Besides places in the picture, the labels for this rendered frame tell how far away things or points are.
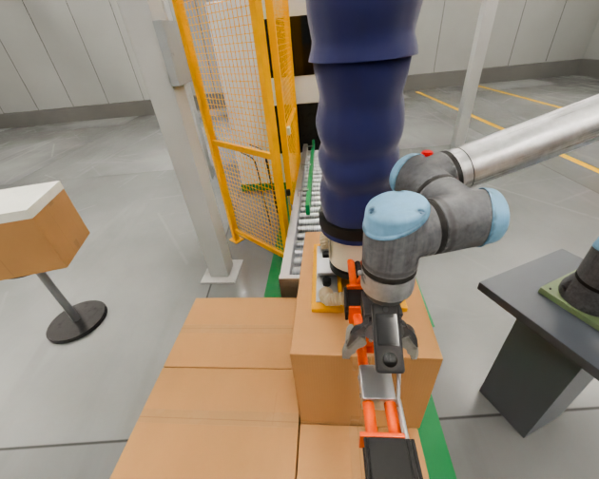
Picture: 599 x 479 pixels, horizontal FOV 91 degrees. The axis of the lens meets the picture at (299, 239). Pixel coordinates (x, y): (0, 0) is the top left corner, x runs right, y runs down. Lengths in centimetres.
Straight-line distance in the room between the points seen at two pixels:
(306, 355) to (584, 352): 90
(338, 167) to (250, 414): 92
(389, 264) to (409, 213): 8
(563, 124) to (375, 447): 65
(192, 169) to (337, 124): 153
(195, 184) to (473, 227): 190
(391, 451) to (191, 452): 81
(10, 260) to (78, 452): 110
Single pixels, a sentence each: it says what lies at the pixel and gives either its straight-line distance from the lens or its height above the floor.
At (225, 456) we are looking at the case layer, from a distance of 122.
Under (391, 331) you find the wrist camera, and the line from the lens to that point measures 54.
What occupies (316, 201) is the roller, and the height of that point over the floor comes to 52.
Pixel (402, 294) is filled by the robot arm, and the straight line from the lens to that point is 51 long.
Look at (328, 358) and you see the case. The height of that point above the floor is 93.
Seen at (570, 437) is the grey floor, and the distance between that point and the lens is 209.
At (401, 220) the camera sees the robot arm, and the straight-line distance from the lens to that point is 42.
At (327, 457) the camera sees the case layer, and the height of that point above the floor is 54.
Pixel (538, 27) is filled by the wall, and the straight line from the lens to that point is 1215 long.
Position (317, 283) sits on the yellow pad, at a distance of 99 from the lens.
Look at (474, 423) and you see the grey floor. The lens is 193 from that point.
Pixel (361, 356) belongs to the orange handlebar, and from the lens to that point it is 68.
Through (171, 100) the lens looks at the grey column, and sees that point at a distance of 203.
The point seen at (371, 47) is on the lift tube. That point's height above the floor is 162.
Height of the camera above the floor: 165
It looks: 35 degrees down
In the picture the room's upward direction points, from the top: 6 degrees counter-clockwise
